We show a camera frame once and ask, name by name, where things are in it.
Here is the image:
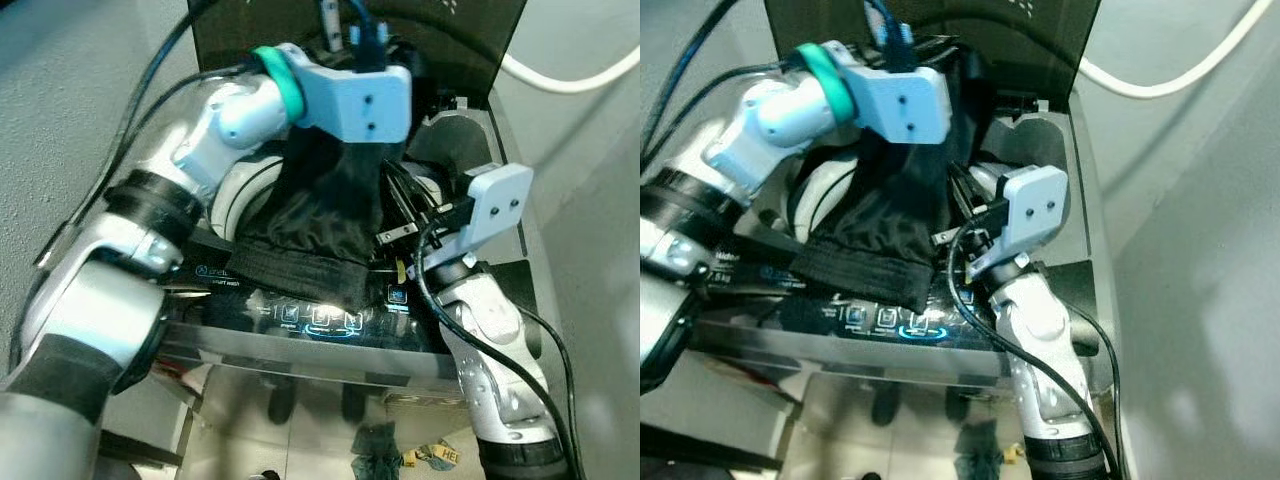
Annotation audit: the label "black trousers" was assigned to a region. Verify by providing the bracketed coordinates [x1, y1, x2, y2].
[790, 45, 973, 315]
[230, 125, 407, 313]

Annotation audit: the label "dark washing machine lid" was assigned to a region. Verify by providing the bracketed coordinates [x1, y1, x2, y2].
[188, 0, 529, 111]
[765, 0, 1093, 103]

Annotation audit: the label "top loading washing machine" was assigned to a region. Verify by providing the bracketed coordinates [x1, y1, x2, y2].
[690, 0, 1117, 389]
[160, 0, 567, 393]

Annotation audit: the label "dark blue cloth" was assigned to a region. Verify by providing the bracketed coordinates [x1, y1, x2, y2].
[955, 420, 1007, 480]
[350, 420, 403, 480]

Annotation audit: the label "light blue right wrist camera mount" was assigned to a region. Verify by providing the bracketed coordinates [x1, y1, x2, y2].
[993, 165, 1070, 253]
[460, 163, 535, 248]

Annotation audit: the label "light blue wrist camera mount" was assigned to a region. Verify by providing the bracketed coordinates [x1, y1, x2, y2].
[295, 55, 413, 144]
[993, 165, 1070, 253]
[460, 163, 535, 248]
[838, 52, 953, 145]

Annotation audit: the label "light blue left wrist camera mount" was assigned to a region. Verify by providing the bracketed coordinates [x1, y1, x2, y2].
[838, 52, 953, 145]
[295, 55, 413, 144]

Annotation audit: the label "white hose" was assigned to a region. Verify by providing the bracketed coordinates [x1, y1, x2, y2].
[497, 45, 641, 97]
[1075, 0, 1277, 100]

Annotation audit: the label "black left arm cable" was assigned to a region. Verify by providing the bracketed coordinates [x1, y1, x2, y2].
[640, 0, 749, 171]
[35, 0, 226, 271]

